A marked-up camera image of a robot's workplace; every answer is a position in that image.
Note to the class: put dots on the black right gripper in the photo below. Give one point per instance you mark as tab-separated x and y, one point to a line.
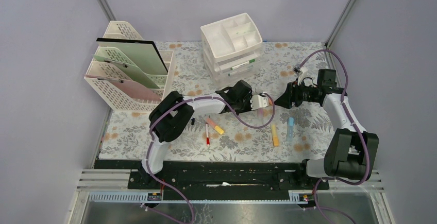
291	95

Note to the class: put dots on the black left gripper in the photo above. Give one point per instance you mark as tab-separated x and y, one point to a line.
248	97

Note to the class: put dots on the teal capped marker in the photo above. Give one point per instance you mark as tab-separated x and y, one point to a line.
240	71

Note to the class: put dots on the white plastic drawer organizer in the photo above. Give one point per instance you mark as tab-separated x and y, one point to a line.
229	42

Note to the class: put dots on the pink clipboard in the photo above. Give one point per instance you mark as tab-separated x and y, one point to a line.
132	88

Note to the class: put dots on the green clipboard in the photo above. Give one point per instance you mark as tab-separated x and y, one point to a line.
115	57

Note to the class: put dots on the white binder folder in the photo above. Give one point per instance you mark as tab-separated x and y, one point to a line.
143	53

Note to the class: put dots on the green capped marker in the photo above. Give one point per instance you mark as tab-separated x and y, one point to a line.
243	64

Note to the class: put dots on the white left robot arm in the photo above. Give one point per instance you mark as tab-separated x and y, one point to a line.
169	119

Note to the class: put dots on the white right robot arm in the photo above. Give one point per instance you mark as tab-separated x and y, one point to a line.
351	153

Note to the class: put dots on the blue highlighter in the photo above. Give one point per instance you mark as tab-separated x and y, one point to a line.
290	129

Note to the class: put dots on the floral patterned table mat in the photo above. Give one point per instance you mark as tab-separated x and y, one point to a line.
245	139

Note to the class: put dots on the pink yellow highlighter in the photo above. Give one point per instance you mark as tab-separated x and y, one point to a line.
214	125

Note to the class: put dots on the yellow orange highlighter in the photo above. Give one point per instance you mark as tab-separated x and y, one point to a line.
274	134

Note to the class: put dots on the red marker pen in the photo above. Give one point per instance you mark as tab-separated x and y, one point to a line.
207	134

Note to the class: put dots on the white perforated file rack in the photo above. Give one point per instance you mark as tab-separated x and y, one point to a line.
115	98

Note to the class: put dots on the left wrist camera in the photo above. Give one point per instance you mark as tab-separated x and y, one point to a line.
259	101

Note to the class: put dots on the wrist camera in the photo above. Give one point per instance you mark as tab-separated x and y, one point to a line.
301	73
259	101

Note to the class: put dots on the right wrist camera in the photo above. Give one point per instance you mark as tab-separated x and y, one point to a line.
301	73

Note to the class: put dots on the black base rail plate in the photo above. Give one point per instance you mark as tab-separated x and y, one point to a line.
223	180

